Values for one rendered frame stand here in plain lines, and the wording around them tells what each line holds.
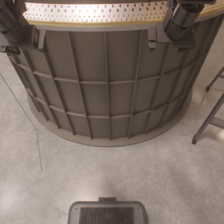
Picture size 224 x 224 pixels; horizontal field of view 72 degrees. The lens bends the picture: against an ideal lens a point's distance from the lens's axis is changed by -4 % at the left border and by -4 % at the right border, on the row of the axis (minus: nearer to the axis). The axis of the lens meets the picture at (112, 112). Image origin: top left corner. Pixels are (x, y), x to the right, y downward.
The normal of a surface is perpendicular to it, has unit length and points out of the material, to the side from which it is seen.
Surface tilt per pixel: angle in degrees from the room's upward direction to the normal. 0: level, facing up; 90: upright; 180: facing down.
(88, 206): 0
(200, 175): 0
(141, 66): 90
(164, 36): 30
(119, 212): 0
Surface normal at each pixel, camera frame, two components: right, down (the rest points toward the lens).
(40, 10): -0.21, 0.04
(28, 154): -0.01, -0.64
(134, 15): 0.10, 0.05
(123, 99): 0.11, 0.77
